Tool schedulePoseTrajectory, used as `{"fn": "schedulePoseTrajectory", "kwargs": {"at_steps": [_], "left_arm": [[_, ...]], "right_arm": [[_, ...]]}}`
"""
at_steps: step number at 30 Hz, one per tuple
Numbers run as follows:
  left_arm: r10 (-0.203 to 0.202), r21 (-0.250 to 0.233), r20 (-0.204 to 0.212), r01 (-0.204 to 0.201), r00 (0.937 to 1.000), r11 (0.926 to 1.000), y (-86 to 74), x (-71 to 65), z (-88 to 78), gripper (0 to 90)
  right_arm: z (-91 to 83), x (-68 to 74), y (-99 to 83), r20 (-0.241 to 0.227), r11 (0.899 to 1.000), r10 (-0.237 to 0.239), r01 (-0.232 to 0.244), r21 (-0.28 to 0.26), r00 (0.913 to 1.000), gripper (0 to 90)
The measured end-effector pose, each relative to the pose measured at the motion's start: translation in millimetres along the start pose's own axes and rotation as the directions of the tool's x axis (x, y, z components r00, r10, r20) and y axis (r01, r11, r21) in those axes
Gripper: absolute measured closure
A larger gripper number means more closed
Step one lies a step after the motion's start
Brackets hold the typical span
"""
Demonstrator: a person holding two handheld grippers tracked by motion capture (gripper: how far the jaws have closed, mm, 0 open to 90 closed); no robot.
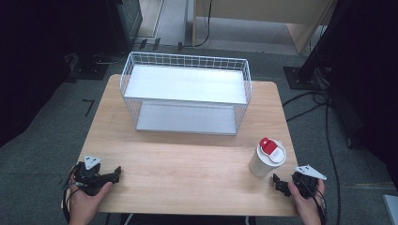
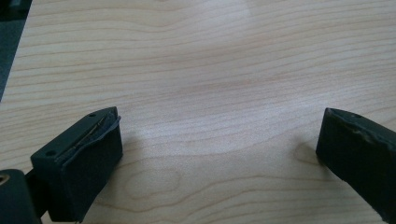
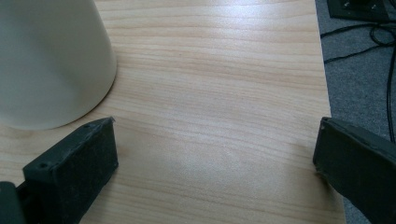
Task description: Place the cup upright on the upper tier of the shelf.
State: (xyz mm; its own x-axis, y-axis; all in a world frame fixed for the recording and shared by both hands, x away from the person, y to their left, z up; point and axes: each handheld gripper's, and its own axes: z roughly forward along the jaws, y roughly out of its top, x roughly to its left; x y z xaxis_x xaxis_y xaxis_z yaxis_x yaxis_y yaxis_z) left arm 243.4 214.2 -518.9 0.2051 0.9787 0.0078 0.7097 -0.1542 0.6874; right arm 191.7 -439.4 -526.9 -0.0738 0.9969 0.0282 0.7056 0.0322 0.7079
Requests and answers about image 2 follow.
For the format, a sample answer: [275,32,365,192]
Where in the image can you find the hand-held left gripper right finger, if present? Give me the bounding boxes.
[315,107,396,224]

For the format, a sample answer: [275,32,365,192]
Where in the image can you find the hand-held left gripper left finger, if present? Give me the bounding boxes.
[30,105,124,224]

